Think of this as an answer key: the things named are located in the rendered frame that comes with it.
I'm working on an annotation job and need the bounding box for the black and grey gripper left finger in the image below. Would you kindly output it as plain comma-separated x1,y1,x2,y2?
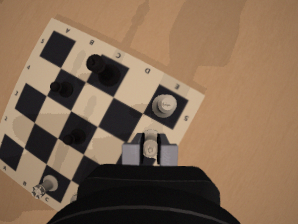
122,133,145,165

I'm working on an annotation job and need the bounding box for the white rook chess piece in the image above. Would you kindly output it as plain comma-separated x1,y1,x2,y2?
31,175,59,199

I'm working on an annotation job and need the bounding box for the white knight chess piece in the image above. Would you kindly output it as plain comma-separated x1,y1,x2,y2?
70,195,77,203

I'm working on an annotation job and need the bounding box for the black and cream chessboard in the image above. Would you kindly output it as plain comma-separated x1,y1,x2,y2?
0,18,205,211

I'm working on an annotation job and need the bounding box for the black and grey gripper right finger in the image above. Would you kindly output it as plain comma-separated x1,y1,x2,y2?
157,133,178,166

